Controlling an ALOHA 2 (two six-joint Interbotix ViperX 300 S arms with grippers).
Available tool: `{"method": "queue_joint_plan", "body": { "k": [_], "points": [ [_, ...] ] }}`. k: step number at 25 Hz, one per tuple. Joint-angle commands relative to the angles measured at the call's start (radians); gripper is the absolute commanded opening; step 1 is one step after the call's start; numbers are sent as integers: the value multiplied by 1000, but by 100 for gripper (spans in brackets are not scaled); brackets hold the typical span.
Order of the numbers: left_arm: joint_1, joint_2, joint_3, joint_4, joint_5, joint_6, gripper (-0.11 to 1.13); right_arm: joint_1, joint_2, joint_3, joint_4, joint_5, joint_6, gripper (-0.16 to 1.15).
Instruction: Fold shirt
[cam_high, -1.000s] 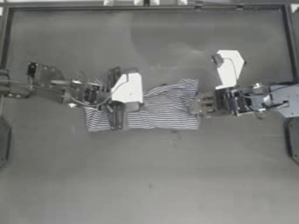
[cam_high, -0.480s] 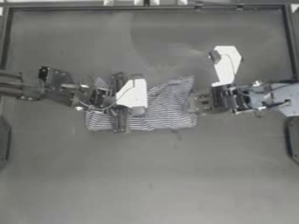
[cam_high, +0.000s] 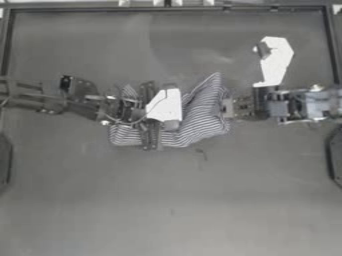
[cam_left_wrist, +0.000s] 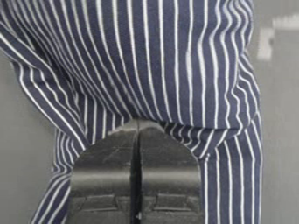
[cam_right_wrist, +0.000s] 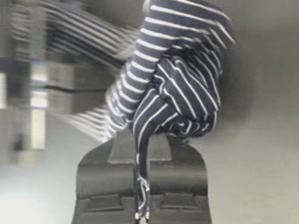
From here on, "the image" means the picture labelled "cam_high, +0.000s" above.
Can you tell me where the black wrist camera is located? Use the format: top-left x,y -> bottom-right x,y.
252,41 -> 273,60

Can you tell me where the navy white striped t-shirt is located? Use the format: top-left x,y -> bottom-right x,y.
107,71 -> 232,149

